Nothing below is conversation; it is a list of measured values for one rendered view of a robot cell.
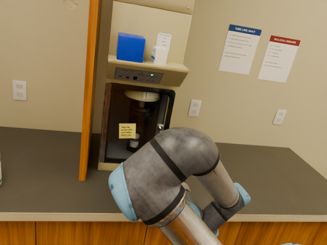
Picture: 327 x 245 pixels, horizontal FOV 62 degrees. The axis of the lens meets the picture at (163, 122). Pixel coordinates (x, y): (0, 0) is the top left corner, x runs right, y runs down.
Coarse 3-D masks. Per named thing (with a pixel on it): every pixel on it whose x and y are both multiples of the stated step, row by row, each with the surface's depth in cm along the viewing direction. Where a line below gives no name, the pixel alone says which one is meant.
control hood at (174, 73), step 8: (112, 56) 106; (112, 64) 103; (120, 64) 103; (128, 64) 103; (136, 64) 104; (144, 64) 104; (152, 64) 106; (160, 64) 108; (168, 64) 111; (176, 64) 114; (112, 72) 108; (160, 72) 109; (168, 72) 109; (176, 72) 109; (184, 72) 109; (128, 80) 114; (168, 80) 114; (176, 80) 114
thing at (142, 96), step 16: (112, 96) 118; (128, 96) 119; (144, 96) 120; (160, 96) 122; (112, 112) 121; (128, 112) 122; (144, 112) 123; (160, 112) 125; (112, 128) 124; (144, 128) 127; (112, 144) 127; (128, 144) 129; (144, 144) 130; (112, 160) 131
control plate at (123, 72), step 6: (120, 72) 108; (126, 72) 108; (132, 72) 108; (138, 72) 108; (144, 72) 108; (150, 72) 108; (156, 72) 109; (114, 78) 113; (120, 78) 113; (126, 78) 113; (132, 78) 113; (138, 78) 113; (144, 78) 113; (150, 78) 113; (156, 78) 113
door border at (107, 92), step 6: (108, 84) 115; (108, 90) 116; (108, 96) 117; (108, 102) 119; (108, 108) 120; (108, 114) 121; (102, 126) 122; (102, 138) 125; (102, 144) 126; (102, 150) 128; (102, 156) 129
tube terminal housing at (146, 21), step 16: (112, 16) 106; (128, 16) 107; (144, 16) 108; (160, 16) 109; (176, 16) 110; (112, 32) 108; (128, 32) 109; (144, 32) 110; (176, 32) 112; (112, 48) 111; (176, 48) 115; (112, 80) 116
